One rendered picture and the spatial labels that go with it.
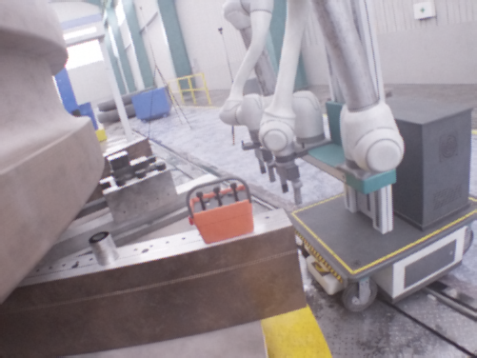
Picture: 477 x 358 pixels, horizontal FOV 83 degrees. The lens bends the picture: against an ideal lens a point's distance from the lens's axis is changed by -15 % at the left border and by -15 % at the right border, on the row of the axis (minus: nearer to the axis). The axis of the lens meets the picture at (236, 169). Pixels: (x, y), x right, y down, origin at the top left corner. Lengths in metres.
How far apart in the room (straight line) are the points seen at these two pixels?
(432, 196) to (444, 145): 0.24
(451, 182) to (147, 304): 1.41
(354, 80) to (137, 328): 1.13
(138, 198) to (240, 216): 1.11
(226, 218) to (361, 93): 0.55
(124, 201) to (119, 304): 0.92
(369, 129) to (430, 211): 0.75
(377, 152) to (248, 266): 0.55
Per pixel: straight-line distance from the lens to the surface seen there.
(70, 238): 2.16
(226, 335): 1.24
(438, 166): 1.53
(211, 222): 0.99
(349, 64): 0.94
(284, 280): 1.15
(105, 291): 1.19
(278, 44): 9.90
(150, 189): 2.01
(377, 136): 0.93
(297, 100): 1.57
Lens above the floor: 1.22
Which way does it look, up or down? 19 degrees down
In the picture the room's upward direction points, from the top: 14 degrees counter-clockwise
